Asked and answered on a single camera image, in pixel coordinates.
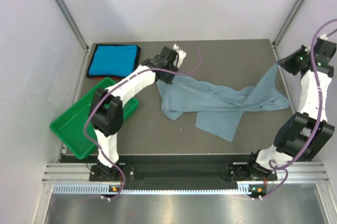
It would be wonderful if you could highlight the light blue t-shirt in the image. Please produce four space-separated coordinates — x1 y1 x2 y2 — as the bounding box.
156 64 290 142

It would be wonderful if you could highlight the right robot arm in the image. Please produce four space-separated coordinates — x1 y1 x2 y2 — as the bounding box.
245 35 336 180

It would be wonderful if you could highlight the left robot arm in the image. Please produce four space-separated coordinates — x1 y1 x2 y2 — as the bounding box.
84 44 186 180

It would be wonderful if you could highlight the folded bright blue t-shirt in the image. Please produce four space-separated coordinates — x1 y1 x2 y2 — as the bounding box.
88 44 138 78

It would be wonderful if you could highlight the green plastic tray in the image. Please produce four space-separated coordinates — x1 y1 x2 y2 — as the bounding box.
49 76 140 160

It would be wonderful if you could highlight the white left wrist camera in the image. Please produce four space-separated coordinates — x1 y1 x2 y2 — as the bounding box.
173 44 186 69

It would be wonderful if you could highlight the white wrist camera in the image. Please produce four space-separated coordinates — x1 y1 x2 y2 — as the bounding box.
320 29 337 40
173 44 186 69

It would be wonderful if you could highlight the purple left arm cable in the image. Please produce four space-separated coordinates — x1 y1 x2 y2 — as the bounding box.
83 46 203 203

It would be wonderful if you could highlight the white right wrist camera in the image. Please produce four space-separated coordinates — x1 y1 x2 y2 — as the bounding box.
320 29 337 40

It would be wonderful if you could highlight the right aluminium corner post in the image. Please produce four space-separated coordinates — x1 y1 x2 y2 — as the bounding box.
271 0 305 49

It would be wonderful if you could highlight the aluminium corner post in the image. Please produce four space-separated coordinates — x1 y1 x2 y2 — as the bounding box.
54 0 89 51
271 0 305 49

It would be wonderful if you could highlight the aluminium frame rail front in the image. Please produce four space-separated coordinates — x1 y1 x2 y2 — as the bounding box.
42 162 329 183

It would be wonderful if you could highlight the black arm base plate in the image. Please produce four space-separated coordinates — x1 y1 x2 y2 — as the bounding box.
90 161 277 183

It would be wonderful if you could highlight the grey slotted cable duct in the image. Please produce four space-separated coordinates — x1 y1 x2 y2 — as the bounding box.
52 183 264 196

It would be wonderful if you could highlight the left aluminium corner post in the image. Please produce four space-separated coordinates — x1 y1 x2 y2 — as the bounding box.
54 0 89 51

